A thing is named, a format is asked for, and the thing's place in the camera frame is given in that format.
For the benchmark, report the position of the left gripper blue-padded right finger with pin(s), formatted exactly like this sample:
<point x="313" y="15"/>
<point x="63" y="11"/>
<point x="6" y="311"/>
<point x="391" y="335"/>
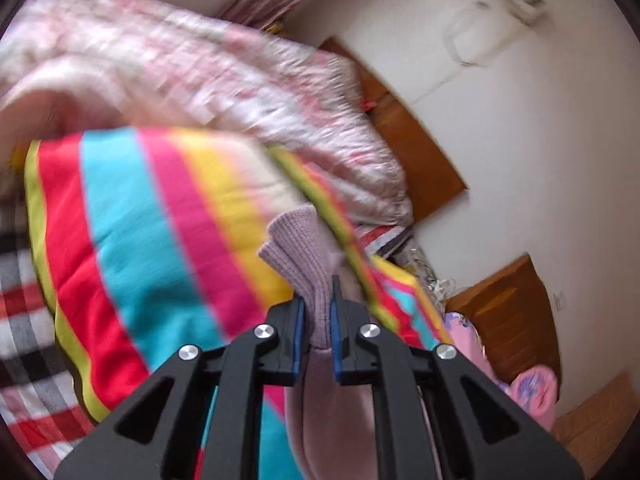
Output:
<point x="437" y="416"/>

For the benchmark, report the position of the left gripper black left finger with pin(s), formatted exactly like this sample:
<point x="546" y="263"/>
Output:
<point x="198" y="416"/>

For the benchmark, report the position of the rolled pink floral quilt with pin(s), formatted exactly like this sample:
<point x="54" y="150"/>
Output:
<point x="536" y="391"/>

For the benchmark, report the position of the pink bed sheet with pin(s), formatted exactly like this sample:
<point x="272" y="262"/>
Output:
<point x="467" y="340"/>

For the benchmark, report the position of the light wooden wardrobe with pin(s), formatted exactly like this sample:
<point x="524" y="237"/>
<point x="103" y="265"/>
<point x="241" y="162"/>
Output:
<point x="592" y="431"/>

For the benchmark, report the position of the plaid bed sheet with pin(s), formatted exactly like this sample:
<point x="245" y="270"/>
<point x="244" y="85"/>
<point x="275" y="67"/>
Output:
<point x="39" y="401"/>

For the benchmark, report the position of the right wooden headboard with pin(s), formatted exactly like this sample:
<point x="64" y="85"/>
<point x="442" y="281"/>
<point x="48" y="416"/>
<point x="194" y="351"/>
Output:
<point x="511" y="310"/>

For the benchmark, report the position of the wooden headboard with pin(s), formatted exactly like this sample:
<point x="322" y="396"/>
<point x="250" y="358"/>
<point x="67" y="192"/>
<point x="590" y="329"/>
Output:
<point x="432" y="180"/>
<point x="511" y="310"/>

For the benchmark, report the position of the bedside table with patterned cloth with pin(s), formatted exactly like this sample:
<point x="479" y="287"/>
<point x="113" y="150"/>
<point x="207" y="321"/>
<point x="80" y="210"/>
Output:
<point x="411" y="257"/>

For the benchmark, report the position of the rainbow striped blanket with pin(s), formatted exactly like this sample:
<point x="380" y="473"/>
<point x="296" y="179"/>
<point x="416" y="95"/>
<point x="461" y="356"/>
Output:
<point x="148" y="239"/>

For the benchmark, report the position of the left wooden headboard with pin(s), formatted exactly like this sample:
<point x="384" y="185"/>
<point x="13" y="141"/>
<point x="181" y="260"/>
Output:
<point x="432" y="180"/>

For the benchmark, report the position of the white wall socket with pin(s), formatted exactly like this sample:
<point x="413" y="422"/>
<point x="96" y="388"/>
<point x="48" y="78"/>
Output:
<point x="559" y="300"/>

